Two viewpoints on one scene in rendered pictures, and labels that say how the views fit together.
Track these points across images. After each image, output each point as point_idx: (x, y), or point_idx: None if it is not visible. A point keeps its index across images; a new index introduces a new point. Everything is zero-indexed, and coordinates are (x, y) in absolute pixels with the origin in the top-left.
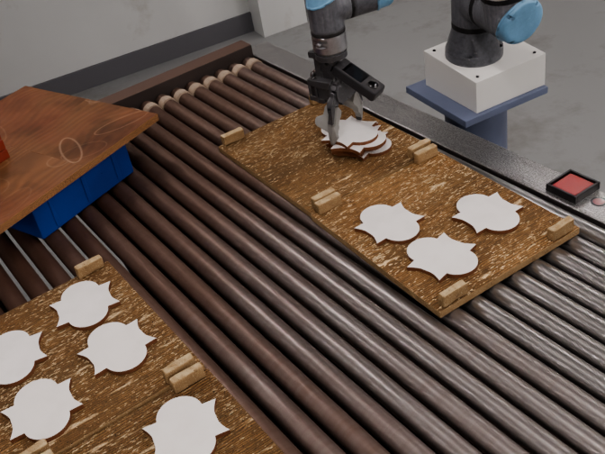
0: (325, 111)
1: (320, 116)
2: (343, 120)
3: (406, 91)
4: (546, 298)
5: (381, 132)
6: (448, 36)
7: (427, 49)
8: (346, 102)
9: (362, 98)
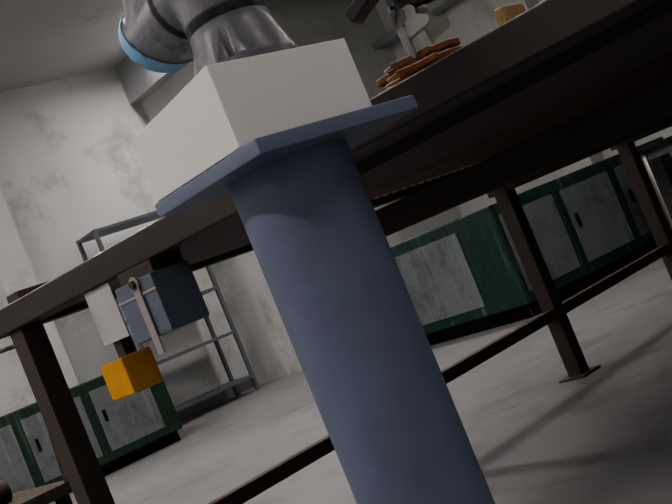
0: (428, 13)
1: (439, 17)
2: (434, 44)
3: (416, 104)
4: None
5: (383, 76)
6: (282, 28)
7: (338, 40)
8: (418, 22)
9: (394, 26)
